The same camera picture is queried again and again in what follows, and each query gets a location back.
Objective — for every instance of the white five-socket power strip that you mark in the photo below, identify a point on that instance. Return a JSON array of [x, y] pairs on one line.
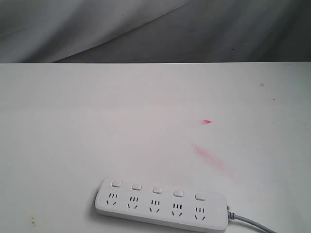
[[176, 207]]

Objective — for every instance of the white backdrop cloth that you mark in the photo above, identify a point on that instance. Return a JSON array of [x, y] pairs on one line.
[[154, 31]]

